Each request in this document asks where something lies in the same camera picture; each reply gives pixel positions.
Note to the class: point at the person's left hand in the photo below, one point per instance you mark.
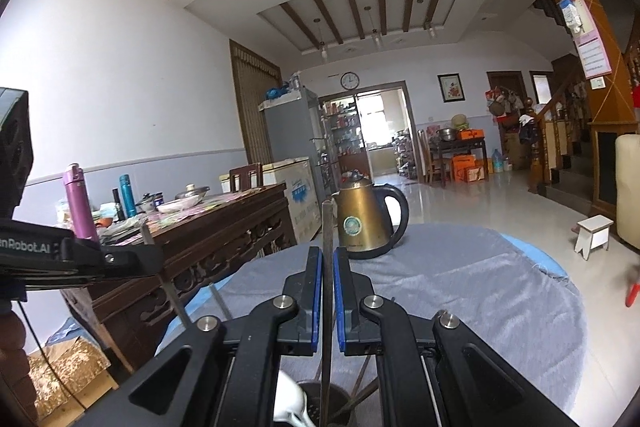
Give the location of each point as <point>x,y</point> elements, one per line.
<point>11,347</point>

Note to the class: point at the grey refrigerator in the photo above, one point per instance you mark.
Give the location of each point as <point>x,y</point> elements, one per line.
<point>290,132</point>

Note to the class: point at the dark metal utensil holder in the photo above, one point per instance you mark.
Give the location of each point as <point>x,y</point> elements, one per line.
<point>312,407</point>

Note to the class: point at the wooden stair railing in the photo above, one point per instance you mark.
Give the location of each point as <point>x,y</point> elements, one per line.
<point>560,132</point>

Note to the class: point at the white plastic spoon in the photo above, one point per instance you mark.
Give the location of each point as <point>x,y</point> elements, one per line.
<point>289,399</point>

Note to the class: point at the dark wooden side table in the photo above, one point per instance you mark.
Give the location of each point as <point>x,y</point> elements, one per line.
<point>457,146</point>

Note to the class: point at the pan with glass lid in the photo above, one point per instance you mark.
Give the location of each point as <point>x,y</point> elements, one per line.
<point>191,193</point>

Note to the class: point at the round wall clock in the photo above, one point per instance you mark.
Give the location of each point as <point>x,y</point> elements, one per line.
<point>350,81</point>

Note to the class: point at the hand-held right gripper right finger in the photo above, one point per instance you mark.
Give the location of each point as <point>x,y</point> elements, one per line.
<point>345,297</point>

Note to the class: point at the small white stool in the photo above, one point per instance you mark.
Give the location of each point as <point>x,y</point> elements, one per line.
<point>595,227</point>

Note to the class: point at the flat orange box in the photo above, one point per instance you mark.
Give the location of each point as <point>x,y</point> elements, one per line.
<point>471,135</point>

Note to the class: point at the purple thermos bottle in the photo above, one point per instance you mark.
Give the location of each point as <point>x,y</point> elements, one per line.
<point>80,207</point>

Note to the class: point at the orange carton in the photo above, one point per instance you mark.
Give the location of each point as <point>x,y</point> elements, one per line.
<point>467,167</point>

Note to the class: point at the teal thermos bottle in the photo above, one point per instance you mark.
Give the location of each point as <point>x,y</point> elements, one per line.
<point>127,197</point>

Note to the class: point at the cream leather sofa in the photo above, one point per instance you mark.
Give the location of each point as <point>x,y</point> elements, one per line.
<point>629,187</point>

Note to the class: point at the carved wooden sideboard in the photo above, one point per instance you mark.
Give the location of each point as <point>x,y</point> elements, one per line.
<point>210,247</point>

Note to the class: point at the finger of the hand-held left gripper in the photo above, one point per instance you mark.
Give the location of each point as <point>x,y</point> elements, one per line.
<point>125,259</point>

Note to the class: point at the pink wall calendar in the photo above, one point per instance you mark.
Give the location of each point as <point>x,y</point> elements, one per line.
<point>592,47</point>

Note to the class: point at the red child chair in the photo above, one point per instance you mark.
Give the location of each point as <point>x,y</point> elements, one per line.
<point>632,292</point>

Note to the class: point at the wooden chair back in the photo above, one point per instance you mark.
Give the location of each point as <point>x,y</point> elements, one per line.
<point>246,177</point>

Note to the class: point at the blue water jug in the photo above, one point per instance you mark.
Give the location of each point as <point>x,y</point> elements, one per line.
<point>497,161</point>

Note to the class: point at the white bowl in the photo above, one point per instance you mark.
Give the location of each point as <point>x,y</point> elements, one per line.
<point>172,206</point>

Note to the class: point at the white chest freezer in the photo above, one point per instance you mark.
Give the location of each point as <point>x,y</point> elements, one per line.
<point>295,192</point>

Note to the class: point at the bronze electric kettle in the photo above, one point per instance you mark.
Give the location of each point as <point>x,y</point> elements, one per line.
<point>360,219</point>

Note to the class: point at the grey tablecloth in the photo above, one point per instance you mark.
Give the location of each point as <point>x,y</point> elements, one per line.
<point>475,297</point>

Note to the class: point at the black bottle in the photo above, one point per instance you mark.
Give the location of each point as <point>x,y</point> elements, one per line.
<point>118,204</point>

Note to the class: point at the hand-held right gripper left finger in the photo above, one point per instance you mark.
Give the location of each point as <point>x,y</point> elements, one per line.
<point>307,297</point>

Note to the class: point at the framed wall picture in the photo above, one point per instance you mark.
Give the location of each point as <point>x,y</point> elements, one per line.
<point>451,88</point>

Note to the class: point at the metal basin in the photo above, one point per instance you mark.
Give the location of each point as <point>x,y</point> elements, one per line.
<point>446,134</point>

